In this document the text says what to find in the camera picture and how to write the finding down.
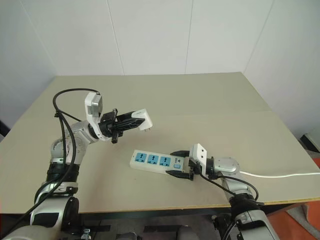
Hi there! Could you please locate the small metal bracket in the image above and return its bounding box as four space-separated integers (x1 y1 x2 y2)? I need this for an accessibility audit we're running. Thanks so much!
80 227 92 240

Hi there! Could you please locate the dark object by wall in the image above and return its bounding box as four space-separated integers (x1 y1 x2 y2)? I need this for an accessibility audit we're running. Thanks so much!
0 119 11 138

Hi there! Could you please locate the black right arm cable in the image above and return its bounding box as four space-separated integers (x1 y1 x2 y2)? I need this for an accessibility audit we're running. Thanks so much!
196 167 265 240

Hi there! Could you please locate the white charger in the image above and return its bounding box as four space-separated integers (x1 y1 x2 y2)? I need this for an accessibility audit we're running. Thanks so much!
132 107 154 134

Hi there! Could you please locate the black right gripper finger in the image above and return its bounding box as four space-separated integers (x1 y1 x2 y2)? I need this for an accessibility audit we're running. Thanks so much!
169 149 191 159
165 169 191 181

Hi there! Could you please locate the black box on floor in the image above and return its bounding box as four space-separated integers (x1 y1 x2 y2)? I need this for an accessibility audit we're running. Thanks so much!
299 133 320 152

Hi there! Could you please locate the white power strip cord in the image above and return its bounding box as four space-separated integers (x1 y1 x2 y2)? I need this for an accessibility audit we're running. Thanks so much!
239 170 320 179

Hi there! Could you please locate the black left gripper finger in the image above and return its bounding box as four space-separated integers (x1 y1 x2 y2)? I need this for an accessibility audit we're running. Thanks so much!
118 117 146 131
117 110 138 122

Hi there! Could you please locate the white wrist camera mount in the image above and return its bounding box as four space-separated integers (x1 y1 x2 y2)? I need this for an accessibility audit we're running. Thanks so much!
188 143 209 176
84 91 105 141

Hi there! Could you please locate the white power strip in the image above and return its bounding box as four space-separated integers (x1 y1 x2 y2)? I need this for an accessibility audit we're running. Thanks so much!
128 149 191 176

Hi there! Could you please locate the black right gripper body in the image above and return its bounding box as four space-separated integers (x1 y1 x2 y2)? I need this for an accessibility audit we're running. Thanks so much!
188 157 202 182

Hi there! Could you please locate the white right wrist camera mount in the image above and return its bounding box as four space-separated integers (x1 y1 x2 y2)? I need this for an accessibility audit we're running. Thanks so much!
188 143 209 176

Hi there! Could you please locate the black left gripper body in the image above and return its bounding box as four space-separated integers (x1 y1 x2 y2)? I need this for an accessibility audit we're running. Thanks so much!
98 108 124 145

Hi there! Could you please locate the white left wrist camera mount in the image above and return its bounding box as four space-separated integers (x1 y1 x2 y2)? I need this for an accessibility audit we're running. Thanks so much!
84 91 105 141

